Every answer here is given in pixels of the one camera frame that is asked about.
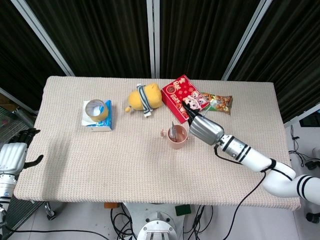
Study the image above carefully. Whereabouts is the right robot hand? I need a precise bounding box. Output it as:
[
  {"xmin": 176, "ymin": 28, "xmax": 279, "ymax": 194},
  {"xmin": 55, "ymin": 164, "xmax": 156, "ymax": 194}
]
[{"xmin": 181, "ymin": 97, "xmax": 225, "ymax": 146}]

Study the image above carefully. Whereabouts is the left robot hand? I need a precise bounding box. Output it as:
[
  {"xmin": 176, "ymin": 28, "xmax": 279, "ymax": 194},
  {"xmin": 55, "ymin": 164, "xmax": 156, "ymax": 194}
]
[{"xmin": 0, "ymin": 127, "xmax": 45, "ymax": 176}]

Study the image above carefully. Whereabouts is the grey toothbrush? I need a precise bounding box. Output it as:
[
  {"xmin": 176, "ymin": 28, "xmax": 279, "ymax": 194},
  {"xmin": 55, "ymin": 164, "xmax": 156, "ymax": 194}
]
[{"xmin": 201, "ymin": 99, "xmax": 217, "ymax": 118}]

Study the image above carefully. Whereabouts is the floral toothpaste tube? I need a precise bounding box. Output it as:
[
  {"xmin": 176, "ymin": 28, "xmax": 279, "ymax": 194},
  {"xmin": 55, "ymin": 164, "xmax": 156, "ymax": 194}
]
[{"xmin": 169, "ymin": 121, "xmax": 179, "ymax": 141}]

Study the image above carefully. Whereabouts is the pink ribbed plastic cup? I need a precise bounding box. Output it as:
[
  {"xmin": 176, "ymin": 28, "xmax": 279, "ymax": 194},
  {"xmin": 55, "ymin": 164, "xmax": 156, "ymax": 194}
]
[{"xmin": 160, "ymin": 124, "xmax": 191, "ymax": 150}]

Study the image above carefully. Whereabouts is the green snack bag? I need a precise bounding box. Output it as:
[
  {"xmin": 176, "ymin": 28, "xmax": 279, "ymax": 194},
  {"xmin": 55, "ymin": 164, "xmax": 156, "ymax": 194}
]
[{"xmin": 200, "ymin": 91, "xmax": 234, "ymax": 116}]

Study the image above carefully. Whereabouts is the table leg with caster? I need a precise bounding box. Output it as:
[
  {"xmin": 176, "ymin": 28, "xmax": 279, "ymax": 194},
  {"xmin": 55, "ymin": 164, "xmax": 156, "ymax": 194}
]
[{"xmin": 44, "ymin": 201, "xmax": 57, "ymax": 221}]

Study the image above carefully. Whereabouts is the yellow plush toy with scarf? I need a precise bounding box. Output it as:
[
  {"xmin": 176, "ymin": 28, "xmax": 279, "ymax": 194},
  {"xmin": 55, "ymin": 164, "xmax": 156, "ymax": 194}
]
[{"xmin": 124, "ymin": 83, "xmax": 163, "ymax": 119}]

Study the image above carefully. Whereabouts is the green block under table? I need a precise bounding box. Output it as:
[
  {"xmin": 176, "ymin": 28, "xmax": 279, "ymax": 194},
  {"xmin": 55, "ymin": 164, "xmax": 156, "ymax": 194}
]
[{"xmin": 175, "ymin": 204, "xmax": 192, "ymax": 217}]

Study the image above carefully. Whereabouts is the black pleated curtain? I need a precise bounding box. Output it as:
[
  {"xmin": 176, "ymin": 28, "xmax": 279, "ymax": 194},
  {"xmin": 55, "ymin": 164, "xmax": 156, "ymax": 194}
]
[
  {"xmin": 0, "ymin": 0, "xmax": 68, "ymax": 118},
  {"xmin": 159, "ymin": 0, "xmax": 262, "ymax": 81},
  {"xmin": 24, "ymin": 0, "xmax": 152, "ymax": 78},
  {"xmin": 229, "ymin": 0, "xmax": 320, "ymax": 124}
]

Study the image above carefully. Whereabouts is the blue white tissue pack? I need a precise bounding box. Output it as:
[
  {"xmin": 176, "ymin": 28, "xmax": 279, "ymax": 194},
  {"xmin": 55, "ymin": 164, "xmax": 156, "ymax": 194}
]
[{"xmin": 81, "ymin": 99, "xmax": 114, "ymax": 132}]

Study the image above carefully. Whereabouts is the beige waffle tablecloth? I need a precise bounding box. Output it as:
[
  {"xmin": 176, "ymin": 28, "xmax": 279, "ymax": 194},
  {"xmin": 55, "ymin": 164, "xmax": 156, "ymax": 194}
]
[{"xmin": 13, "ymin": 75, "xmax": 302, "ymax": 210}]

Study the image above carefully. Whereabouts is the yellow packing tape roll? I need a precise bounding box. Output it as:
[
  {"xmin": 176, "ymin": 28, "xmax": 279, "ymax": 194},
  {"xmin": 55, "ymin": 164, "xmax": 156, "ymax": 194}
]
[{"xmin": 84, "ymin": 98, "xmax": 109, "ymax": 123}]

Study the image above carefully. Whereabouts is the white robot torso base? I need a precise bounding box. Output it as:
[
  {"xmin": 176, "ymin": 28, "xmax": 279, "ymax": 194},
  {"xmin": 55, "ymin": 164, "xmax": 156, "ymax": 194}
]
[{"xmin": 122, "ymin": 202, "xmax": 191, "ymax": 240}]

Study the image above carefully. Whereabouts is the black monitor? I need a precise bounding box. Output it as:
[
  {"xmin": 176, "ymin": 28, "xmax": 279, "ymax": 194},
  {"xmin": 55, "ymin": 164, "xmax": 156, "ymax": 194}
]
[{"xmin": 298, "ymin": 107, "xmax": 320, "ymax": 128}]

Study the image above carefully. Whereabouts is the grey corrugated hose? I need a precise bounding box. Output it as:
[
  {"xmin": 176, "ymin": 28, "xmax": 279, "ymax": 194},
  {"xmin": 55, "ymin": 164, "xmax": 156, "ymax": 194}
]
[{"xmin": 12, "ymin": 106, "xmax": 36, "ymax": 129}]

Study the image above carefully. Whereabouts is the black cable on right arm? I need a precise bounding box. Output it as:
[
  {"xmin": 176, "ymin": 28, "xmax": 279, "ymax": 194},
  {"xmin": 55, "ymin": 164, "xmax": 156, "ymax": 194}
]
[{"xmin": 213, "ymin": 143, "xmax": 277, "ymax": 240}]

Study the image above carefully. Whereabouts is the white frame post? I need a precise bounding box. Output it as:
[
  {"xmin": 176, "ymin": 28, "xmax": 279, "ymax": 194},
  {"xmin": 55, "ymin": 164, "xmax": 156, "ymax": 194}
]
[
  {"xmin": 221, "ymin": 0, "xmax": 273, "ymax": 81},
  {"xmin": 17, "ymin": 0, "xmax": 76, "ymax": 77},
  {"xmin": 146, "ymin": 0, "xmax": 161, "ymax": 79}
]

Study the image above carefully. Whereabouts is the black floor cable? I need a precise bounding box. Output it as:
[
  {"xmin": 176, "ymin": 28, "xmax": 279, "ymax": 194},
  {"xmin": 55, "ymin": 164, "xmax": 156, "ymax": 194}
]
[{"xmin": 109, "ymin": 204, "xmax": 138, "ymax": 240}]

